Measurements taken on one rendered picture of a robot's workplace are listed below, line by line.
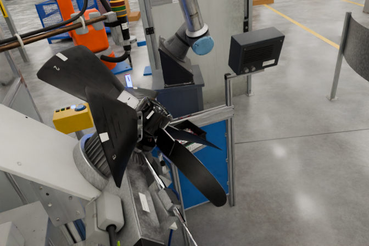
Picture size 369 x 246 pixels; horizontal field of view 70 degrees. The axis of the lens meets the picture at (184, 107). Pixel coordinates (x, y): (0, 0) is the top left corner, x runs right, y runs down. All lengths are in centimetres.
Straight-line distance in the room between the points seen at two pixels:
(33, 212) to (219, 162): 108
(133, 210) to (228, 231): 137
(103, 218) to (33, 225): 56
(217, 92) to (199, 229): 175
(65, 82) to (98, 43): 385
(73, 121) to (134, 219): 76
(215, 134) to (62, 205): 99
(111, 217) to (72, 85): 41
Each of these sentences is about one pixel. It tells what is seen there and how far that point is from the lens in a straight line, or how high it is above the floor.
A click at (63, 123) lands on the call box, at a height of 104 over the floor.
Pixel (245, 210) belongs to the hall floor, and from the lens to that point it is 211.
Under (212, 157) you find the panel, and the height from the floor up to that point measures 51.
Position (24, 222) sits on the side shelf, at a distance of 123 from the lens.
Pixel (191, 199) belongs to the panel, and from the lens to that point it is 191.
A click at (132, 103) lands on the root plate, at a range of 89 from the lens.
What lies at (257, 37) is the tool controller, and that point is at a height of 124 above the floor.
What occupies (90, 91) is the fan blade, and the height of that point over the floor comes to 142.
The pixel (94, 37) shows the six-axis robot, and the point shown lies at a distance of 468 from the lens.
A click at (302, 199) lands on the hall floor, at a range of 224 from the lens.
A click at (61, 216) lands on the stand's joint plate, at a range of 98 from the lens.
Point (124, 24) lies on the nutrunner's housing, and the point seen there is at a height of 149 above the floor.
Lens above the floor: 166
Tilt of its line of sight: 30 degrees down
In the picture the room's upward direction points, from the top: 7 degrees counter-clockwise
